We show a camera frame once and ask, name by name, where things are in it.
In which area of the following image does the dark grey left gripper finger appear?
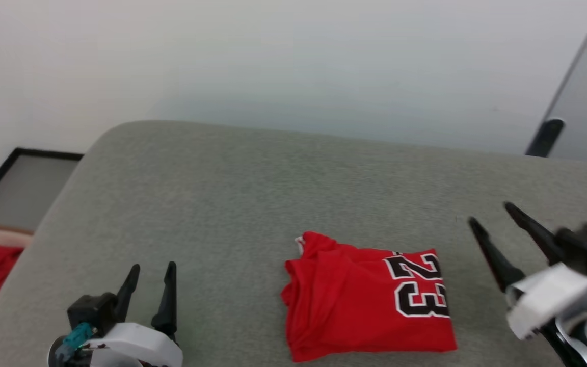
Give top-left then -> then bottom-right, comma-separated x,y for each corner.
115,264 -> 141,324
151,261 -> 178,337

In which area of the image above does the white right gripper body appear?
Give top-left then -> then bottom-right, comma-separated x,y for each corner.
506,263 -> 587,340

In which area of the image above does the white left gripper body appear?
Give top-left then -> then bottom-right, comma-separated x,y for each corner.
89,322 -> 183,367

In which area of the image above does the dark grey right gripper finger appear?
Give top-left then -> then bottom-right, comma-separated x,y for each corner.
468,216 -> 526,293
503,201 -> 565,266

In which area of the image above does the red basketball jersey number 23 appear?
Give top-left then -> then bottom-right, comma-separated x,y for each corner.
281,231 -> 458,363

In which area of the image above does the black framed grey panel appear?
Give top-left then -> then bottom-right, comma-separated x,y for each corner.
0,148 -> 85,233

